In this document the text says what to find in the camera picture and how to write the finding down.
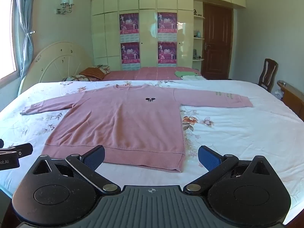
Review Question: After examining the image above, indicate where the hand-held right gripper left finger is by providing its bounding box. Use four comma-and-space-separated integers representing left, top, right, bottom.
32, 145, 121, 194

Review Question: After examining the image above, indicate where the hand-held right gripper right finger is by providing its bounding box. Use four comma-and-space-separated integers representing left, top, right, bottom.
183, 145, 273, 193

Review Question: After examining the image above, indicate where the pink long-sleeve sweater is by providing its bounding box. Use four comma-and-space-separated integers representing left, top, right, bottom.
20, 84, 253, 173

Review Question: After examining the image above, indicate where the white floral bed sheet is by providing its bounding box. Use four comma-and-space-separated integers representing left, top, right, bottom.
0, 79, 304, 224

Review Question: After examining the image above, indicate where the teal patterned pillow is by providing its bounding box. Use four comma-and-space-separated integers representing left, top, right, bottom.
62, 75, 92, 82

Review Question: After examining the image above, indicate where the orange striped pillow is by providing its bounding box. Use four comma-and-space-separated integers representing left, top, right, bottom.
79, 67, 105, 80

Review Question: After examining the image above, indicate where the folded green cloth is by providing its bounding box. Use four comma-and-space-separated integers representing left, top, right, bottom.
174, 70, 200, 78

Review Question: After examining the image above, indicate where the floral ruffled pillow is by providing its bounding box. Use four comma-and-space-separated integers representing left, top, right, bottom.
95, 65, 112, 74

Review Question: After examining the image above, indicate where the cream round headboard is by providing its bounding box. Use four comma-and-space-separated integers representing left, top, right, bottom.
18, 41, 94, 96

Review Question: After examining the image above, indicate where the dark wooden chair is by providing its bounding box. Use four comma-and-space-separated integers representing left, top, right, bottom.
258, 58, 279, 93

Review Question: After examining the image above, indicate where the window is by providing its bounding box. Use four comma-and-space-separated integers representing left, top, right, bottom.
0, 0, 18, 79

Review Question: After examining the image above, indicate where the brown wooden door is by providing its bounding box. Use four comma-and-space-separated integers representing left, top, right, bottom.
202, 3, 234, 80

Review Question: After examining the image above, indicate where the teal curtain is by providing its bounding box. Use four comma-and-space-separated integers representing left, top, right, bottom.
15, 0, 36, 79

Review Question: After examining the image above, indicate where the cream glossy wardrobe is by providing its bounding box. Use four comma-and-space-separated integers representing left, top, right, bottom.
90, 0, 246, 72

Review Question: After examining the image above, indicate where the magenta wall poster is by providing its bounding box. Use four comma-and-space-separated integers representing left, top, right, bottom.
157, 41, 177, 64
119, 13, 139, 35
157, 12, 178, 34
120, 42, 140, 64

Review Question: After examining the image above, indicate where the double wall lamp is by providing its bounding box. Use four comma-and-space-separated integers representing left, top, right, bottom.
56, 0, 75, 14

